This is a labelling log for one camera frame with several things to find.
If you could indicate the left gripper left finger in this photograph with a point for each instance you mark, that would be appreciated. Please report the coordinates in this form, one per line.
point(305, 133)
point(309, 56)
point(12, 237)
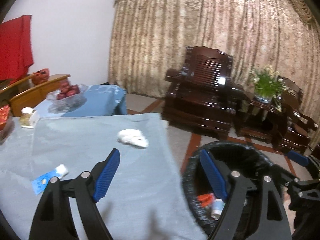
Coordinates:
point(53, 218)

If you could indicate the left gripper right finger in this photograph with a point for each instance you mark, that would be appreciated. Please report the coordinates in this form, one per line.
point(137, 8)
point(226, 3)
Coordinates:
point(253, 207)

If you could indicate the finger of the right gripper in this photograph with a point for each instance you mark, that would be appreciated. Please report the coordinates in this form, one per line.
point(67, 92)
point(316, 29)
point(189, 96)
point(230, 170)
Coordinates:
point(282, 176)
point(298, 158)

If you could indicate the blue snack wrapper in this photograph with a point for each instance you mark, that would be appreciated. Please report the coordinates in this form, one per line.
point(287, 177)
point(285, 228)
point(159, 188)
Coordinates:
point(40, 183)

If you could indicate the clear plastic cup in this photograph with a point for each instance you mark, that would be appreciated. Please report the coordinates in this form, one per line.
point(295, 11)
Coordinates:
point(217, 208)

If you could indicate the orange ribbed cup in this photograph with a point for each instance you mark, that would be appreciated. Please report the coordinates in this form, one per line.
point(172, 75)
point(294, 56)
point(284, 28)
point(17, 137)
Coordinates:
point(206, 199)

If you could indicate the white tissue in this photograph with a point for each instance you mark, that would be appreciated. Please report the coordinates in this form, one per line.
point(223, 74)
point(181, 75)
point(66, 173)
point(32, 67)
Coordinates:
point(133, 137)

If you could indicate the black lined trash bin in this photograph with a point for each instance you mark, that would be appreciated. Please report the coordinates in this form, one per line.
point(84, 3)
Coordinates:
point(245, 158)

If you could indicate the dark wooden armchair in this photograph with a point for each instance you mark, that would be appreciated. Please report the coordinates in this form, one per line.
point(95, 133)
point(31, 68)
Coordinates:
point(293, 127)
point(201, 94)

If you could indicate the dark wooden side table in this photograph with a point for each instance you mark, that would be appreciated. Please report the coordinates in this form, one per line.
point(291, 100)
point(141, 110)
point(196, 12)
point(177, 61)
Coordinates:
point(256, 119)

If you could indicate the potted flowering plant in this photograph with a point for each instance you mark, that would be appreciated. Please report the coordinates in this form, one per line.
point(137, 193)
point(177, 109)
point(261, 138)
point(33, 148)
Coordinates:
point(268, 85)

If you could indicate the light blue table cloth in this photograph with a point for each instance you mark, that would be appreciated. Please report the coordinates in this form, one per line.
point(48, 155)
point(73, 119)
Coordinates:
point(145, 199)

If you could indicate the white tissue box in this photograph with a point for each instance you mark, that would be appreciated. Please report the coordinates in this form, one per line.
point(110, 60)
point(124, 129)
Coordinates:
point(29, 118)

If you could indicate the glass fruit bowl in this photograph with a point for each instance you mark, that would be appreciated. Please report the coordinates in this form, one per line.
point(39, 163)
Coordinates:
point(69, 103)

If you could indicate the red gift box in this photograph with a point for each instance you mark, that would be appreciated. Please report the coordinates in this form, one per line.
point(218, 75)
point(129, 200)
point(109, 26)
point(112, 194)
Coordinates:
point(6, 123)

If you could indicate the red apples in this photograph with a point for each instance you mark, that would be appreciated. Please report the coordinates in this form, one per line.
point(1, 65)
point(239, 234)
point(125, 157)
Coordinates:
point(67, 90)

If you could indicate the blue side table cloth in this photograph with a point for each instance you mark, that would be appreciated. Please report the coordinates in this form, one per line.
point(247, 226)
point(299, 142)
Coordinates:
point(100, 100)

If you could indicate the beige patterned curtain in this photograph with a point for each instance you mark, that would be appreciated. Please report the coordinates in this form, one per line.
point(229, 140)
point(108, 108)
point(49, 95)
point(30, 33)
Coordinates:
point(150, 36)

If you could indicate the red basket ornament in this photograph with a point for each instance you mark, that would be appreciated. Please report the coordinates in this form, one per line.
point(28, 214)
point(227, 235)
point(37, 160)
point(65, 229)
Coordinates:
point(40, 76)

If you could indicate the red cloth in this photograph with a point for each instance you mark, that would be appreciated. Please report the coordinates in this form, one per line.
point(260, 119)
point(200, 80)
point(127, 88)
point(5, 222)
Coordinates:
point(16, 53)

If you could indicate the wooden sofa frame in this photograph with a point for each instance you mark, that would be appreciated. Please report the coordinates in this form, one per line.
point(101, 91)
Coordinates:
point(24, 94)

